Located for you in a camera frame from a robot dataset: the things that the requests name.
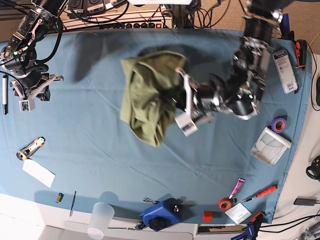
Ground translucent plastic cup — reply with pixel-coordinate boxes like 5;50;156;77
87;202;115;240

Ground light blue table cloth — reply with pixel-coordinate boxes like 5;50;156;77
0;29;317;224

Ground blue black clamp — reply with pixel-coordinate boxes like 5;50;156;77
279;13;295;41

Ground small green battery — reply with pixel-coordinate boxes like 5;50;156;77
55;192;64;203

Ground orange handled screwdriver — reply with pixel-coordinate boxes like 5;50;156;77
241;185;278;203

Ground black tweezers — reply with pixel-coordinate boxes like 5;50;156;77
69;191;77;217

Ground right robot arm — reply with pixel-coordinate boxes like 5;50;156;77
0;0;68;102

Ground orange black clamp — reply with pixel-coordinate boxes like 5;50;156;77
295;39;307;68

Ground purple tape roll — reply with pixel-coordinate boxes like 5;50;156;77
270;115;288;134

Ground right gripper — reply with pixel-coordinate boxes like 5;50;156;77
9;72;64;102

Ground white paper card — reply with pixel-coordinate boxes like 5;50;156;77
22;158;56;188

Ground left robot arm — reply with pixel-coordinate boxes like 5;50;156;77
173;0;291;129

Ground rolled printed paper sheet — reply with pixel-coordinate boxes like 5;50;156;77
250;127;292;167

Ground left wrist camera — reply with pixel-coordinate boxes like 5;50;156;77
175;112;198;137

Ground pink glue tube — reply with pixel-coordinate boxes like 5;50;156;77
228;178;246;199

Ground white square paper note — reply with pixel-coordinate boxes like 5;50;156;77
225;202;252;225

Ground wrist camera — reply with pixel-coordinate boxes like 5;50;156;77
175;112;198;137
19;99;35;113

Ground blue orange spring clamp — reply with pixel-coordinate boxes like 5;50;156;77
231;211;265;240

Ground orange grey utility knife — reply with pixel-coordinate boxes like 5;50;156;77
16;136;46;161

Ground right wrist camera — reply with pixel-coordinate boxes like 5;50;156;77
19;99;35;113

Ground black and white marker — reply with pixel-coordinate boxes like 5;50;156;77
2;74;9;115

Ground black power adapter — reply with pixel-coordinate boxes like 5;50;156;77
293;198;319;206

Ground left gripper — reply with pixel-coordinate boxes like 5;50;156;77
159;67;220;124

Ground olive green t-shirt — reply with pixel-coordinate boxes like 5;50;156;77
120;50;186;148

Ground blue plastic clamp device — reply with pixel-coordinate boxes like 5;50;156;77
139;197;182;232

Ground black power strip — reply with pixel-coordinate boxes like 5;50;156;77
124;22;163;29

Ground clear plastic package box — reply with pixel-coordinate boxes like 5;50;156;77
272;47;298;94

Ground red cube block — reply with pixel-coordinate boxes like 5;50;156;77
202;211;213;223

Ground red tape roll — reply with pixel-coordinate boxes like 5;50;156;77
218;198;233;211

